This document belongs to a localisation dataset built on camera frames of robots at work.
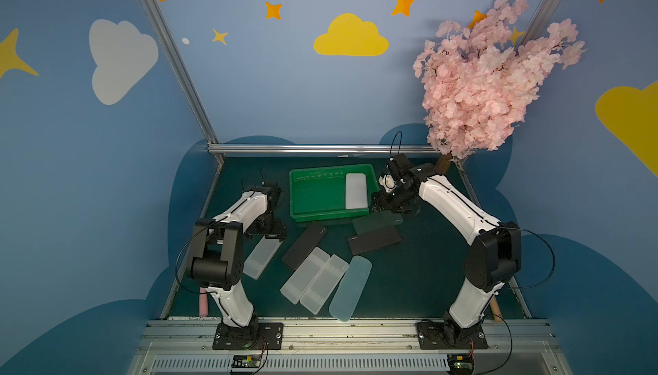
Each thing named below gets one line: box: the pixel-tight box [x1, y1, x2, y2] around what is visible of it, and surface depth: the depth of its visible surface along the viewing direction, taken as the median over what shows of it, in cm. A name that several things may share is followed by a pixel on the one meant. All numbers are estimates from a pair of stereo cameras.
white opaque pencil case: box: [345, 172, 368, 210], surface depth 113 cm
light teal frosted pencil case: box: [329, 255, 373, 322], surface depth 84 cm
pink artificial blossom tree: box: [412, 0, 587, 174], surface depth 69 cm
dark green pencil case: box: [352, 209, 404, 235], surface depth 100 cm
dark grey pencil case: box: [347, 226, 402, 256], surface depth 95 cm
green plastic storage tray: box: [288, 163, 381, 223], surface depth 110 cm
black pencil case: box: [281, 220, 328, 272], surface depth 95 cm
